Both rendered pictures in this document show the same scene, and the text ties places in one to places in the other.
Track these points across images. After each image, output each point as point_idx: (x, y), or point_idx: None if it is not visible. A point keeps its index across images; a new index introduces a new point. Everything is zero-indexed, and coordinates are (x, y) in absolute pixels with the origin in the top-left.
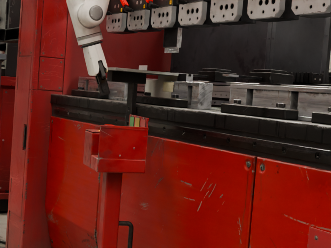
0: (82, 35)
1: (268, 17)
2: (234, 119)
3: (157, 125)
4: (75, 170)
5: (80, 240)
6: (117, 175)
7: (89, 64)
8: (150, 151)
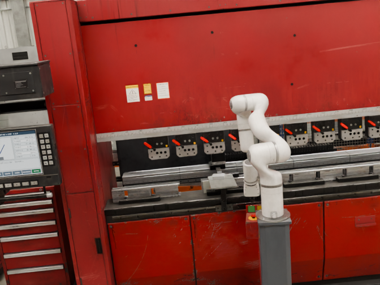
0: (255, 180)
1: (301, 145)
2: (308, 190)
3: (248, 203)
4: (158, 247)
5: (171, 281)
6: None
7: (253, 191)
8: (245, 216)
